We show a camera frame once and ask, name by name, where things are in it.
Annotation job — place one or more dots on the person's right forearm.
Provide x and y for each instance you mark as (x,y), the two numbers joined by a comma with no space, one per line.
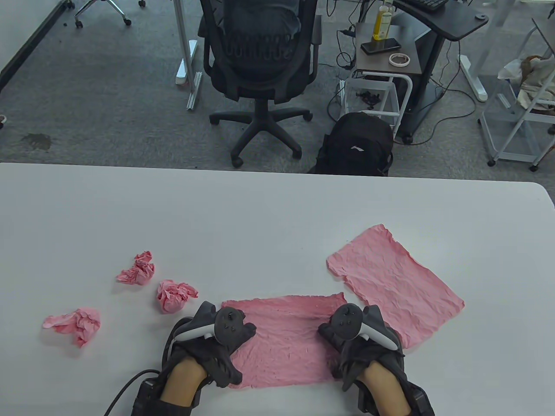
(386,390)

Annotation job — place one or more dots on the yellow liquid bottle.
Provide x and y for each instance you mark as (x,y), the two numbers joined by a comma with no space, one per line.
(383,24)

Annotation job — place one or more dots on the pink wrinkled paper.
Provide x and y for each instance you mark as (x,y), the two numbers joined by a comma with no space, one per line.
(80,325)
(286,342)
(390,281)
(171,297)
(139,271)

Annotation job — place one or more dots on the black right hand controller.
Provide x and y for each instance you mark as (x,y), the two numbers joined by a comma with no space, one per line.
(347,320)

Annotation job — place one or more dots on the white wheeled shelf cart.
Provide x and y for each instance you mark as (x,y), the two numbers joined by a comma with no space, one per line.
(520,138)

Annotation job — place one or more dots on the white power strip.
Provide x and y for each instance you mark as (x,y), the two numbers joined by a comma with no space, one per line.
(342,93)

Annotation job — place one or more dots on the white desk leg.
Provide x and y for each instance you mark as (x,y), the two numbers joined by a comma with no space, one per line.
(184,43)
(472,78)

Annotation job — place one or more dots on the black mesh office chair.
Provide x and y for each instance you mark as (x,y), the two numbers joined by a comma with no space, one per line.
(256,86)

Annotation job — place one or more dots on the black smartphone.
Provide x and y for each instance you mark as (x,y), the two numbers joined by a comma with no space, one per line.
(380,46)

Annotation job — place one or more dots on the beige cloth bundle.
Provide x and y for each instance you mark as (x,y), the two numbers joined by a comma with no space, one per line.
(537,78)

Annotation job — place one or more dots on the black backpack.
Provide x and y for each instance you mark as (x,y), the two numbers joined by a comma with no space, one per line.
(355,138)

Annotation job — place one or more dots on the person's right hand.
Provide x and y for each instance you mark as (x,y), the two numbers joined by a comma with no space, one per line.
(360,355)

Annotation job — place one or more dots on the black hand controller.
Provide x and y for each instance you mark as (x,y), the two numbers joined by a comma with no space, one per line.
(347,320)
(230,325)

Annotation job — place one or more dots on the black standing desk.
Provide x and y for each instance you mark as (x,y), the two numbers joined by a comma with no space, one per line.
(455,21)

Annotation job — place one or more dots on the black left hand controller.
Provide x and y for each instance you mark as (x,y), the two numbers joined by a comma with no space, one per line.
(230,325)

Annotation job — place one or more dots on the person's left hand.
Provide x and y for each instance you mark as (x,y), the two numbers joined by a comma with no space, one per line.
(206,314)

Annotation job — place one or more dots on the grey side table white frame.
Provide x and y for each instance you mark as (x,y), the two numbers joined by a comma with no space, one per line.
(377,63)

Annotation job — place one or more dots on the chrome base office chair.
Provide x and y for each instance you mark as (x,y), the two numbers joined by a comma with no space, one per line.
(115,6)

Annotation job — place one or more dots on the black keyboard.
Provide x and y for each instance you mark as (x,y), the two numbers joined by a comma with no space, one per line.
(429,4)

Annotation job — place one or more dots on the white tape roll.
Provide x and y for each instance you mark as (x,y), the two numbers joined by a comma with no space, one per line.
(391,60)

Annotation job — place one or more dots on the small black gadget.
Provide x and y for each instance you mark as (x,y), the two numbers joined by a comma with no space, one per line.
(368,99)

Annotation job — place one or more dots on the person's left forearm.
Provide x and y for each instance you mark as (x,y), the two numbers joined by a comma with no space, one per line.
(182,383)

